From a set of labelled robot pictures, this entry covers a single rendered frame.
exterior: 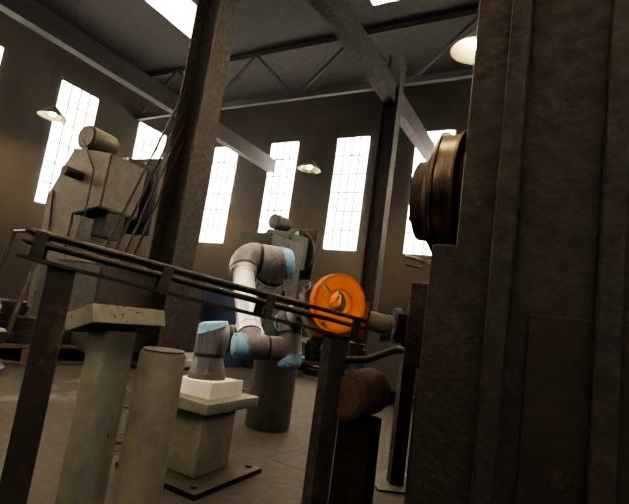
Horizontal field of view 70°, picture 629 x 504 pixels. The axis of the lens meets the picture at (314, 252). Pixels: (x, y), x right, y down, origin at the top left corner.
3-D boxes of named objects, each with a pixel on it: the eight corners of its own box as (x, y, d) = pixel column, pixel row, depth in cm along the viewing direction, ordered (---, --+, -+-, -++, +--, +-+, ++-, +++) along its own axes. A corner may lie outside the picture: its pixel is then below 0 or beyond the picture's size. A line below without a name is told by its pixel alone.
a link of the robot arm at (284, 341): (262, 368, 139) (263, 333, 144) (296, 370, 144) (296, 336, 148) (271, 364, 133) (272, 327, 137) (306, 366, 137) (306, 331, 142)
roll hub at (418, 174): (439, 248, 169) (446, 176, 173) (419, 231, 145) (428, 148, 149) (424, 247, 172) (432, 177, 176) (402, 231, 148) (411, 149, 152)
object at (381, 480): (406, 474, 209) (422, 318, 219) (427, 497, 184) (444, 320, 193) (363, 469, 208) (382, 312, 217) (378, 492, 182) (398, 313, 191)
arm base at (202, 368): (179, 376, 180) (182, 350, 181) (205, 375, 192) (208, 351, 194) (207, 381, 172) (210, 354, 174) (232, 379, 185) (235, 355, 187)
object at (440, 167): (469, 279, 171) (480, 160, 178) (441, 257, 131) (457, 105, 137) (452, 277, 174) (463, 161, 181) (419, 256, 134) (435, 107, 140)
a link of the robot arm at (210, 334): (192, 351, 187) (196, 318, 189) (224, 353, 192) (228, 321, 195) (197, 353, 176) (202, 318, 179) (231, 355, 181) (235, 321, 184)
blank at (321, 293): (340, 345, 118) (334, 344, 121) (375, 302, 123) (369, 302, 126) (302, 303, 114) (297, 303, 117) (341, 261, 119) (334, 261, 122)
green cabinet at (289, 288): (219, 362, 506) (240, 231, 526) (255, 360, 566) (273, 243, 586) (254, 369, 482) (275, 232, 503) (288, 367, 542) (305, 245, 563)
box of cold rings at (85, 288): (134, 349, 513) (148, 273, 525) (192, 363, 465) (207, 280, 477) (20, 348, 410) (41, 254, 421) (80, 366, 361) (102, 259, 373)
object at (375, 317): (392, 337, 124) (396, 315, 125) (365, 330, 120) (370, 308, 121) (379, 335, 129) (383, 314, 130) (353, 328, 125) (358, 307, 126)
